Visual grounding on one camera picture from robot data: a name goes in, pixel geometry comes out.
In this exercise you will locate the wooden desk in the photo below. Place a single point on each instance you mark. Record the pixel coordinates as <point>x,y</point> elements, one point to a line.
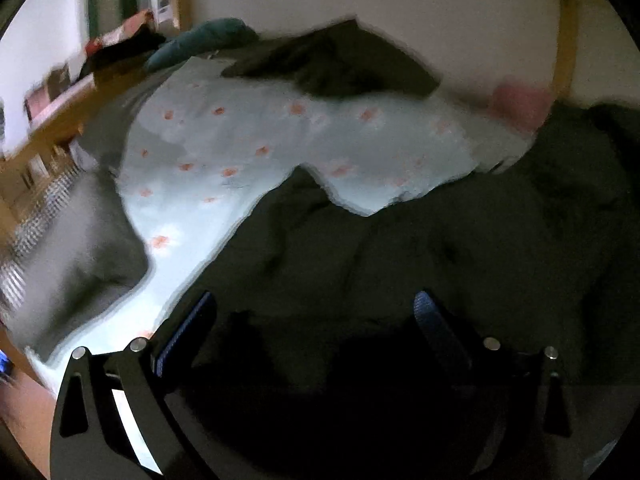
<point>65,105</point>

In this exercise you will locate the wooden bunk bed frame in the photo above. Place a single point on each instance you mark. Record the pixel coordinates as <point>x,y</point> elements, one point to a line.
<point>565,35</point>

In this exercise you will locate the teal pillow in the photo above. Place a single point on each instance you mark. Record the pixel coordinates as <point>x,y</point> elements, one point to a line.
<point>200,42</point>

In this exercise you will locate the black jacket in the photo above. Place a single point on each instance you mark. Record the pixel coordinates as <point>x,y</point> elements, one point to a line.
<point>400,255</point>

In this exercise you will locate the folded grey cloth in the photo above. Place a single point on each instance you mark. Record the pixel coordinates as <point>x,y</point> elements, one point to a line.
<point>85,265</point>

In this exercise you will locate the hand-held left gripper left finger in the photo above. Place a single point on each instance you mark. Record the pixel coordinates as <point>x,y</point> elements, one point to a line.
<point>187,332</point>

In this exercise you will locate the light blue floral bed sheet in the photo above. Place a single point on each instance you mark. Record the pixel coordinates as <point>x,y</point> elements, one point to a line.
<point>225,135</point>

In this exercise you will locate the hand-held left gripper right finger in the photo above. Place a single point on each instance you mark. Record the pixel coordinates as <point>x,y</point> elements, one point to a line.
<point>440,330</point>

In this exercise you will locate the red box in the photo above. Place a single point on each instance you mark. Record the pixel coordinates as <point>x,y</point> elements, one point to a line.
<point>132,25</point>

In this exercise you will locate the grey blanket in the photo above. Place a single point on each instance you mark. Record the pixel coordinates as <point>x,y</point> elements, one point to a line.
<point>107,120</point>

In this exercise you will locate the pink plush toy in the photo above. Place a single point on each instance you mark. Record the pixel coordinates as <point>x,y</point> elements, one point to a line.
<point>517,105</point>

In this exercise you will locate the olive green garment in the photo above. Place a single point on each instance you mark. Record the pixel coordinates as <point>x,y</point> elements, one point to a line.
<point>340,65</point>

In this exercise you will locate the dark clothes pile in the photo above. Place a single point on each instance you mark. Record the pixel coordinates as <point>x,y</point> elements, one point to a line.
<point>125,47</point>

